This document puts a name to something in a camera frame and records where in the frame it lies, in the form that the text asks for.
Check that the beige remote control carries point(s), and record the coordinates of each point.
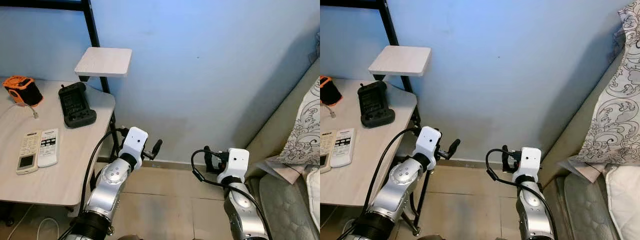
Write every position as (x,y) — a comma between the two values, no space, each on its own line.
(27,150)
(326,150)

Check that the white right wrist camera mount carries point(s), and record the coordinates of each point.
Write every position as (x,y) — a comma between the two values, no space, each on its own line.
(235,160)
(529,159)

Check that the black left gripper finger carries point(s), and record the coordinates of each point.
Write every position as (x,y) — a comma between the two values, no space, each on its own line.
(454,147)
(157,147)

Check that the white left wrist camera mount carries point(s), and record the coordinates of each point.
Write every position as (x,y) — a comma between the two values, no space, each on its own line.
(134,140)
(429,140)

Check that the white desk with black legs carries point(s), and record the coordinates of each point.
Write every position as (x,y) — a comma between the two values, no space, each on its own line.
(75,165)
(350,185)

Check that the small white wooden shelf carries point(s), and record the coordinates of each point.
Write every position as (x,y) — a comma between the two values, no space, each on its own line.
(400,60)
(105,61)

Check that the pale pink cloth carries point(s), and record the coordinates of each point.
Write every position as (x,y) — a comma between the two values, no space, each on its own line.
(582,167)
(282,170)

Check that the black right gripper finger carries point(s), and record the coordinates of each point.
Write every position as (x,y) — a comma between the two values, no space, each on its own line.
(207,159)
(505,159)

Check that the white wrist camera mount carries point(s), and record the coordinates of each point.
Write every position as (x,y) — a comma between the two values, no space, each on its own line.
(529,159)
(134,140)
(429,140)
(235,160)

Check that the grey floral patterned pillow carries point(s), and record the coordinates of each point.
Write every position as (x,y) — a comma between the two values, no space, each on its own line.
(615,100)
(305,130)

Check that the black metal frame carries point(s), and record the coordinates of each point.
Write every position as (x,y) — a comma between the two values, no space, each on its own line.
(92,30)
(390,25)

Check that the white remote control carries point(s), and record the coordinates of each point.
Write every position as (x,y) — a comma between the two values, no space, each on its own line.
(48,147)
(343,147)

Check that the black handheld controller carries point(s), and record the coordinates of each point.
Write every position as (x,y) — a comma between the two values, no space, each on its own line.
(75,105)
(375,104)

